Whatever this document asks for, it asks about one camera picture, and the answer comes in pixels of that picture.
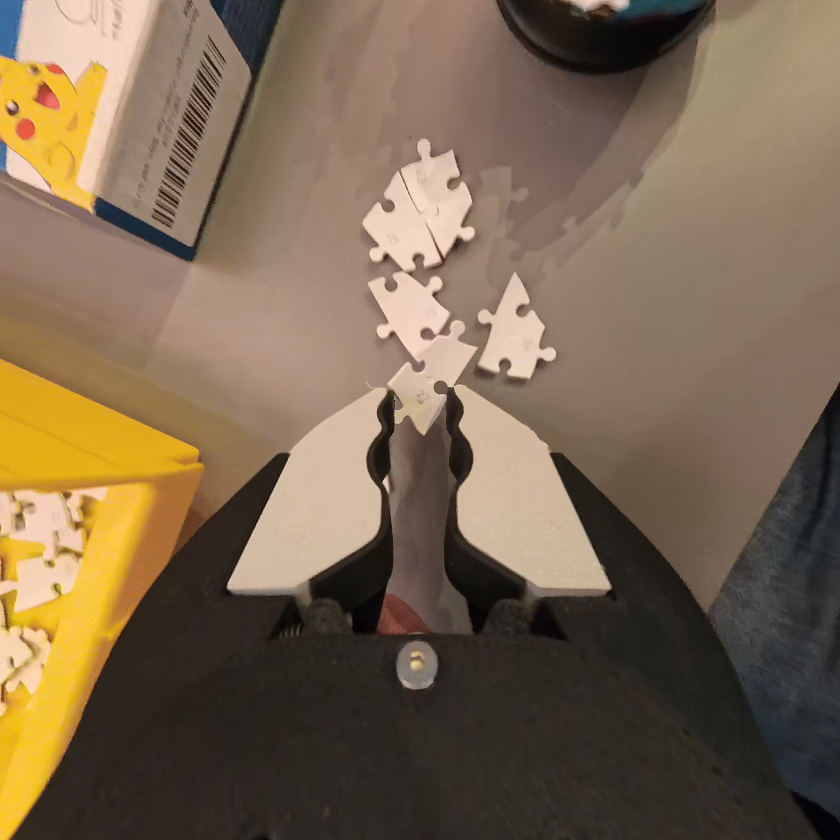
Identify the group of puzzle pieces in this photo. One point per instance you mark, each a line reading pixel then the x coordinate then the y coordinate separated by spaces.
pixel 407 229

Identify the yellow cardboard box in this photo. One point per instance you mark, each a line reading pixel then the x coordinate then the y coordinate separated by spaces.
pixel 138 525

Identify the blue printed puzzle carton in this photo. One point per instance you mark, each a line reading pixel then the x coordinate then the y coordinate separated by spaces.
pixel 131 118

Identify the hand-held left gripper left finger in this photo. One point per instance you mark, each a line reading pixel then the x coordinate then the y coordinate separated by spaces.
pixel 315 518

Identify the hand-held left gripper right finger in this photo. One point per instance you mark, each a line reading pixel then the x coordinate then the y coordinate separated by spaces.
pixel 525 518

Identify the single white puzzle piece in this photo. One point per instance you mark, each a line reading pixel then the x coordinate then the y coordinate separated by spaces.
pixel 449 358
pixel 417 400

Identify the black round container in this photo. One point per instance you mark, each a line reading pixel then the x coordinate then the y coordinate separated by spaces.
pixel 590 39

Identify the pile of white puzzle pieces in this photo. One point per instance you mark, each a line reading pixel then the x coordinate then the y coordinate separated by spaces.
pixel 39 577

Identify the dark blue cloth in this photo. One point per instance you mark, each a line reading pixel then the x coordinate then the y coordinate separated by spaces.
pixel 787 590

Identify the partly built puzzle ball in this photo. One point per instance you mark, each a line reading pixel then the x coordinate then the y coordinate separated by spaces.
pixel 600 4

